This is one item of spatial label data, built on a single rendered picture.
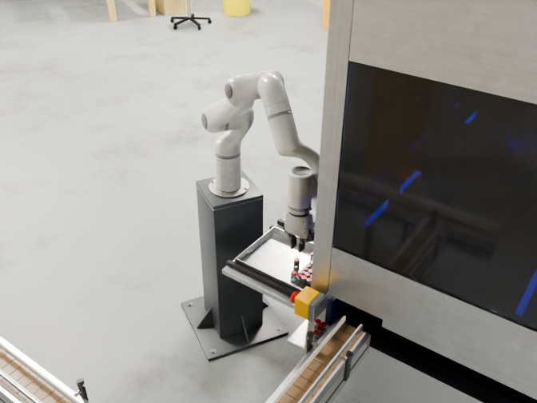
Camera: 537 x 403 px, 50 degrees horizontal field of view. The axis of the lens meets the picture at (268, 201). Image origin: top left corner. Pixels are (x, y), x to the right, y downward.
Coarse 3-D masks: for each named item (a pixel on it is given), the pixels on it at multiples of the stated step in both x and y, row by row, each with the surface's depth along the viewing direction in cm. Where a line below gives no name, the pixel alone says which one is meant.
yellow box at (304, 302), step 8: (304, 288) 186; (296, 296) 183; (304, 296) 183; (312, 296) 183; (320, 296) 183; (296, 304) 183; (304, 304) 181; (312, 304) 180; (296, 312) 185; (304, 312) 183; (312, 312) 181
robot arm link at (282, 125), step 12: (276, 120) 195; (288, 120) 195; (276, 132) 196; (288, 132) 195; (276, 144) 197; (288, 144) 194; (300, 144) 196; (288, 156) 198; (300, 156) 198; (312, 156) 197; (312, 168) 201
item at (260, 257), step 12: (276, 228) 234; (264, 240) 231; (276, 240) 232; (288, 240) 233; (252, 252) 226; (264, 252) 226; (276, 252) 226; (288, 252) 226; (300, 252) 226; (312, 252) 226; (240, 264) 217; (252, 264) 220; (264, 264) 220; (276, 264) 220; (288, 264) 220; (300, 264) 220; (276, 276) 214; (288, 276) 214; (300, 288) 208
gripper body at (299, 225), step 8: (288, 216) 204; (296, 216) 200; (304, 216) 200; (288, 224) 206; (296, 224) 203; (304, 224) 201; (312, 224) 204; (288, 232) 208; (296, 232) 205; (304, 232) 203; (312, 232) 206
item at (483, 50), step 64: (384, 0) 131; (448, 0) 123; (512, 0) 115; (384, 64) 138; (448, 64) 129; (512, 64) 121; (384, 320) 176; (448, 320) 162; (512, 320) 150; (512, 384) 158
